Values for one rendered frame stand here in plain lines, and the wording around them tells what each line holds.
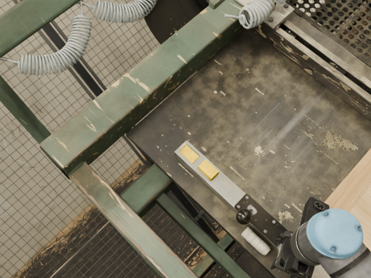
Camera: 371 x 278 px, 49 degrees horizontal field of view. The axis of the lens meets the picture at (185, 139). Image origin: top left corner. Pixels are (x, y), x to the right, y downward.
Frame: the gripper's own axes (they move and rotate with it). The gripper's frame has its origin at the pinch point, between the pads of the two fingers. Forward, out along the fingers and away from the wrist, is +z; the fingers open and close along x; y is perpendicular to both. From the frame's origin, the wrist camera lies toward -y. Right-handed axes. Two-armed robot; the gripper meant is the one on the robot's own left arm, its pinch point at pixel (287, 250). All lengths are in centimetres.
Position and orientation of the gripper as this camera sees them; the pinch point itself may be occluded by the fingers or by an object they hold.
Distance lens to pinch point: 100.9
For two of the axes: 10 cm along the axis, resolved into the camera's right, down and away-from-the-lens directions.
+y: -4.1, 8.4, -3.6
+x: 9.1, 3.9, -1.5
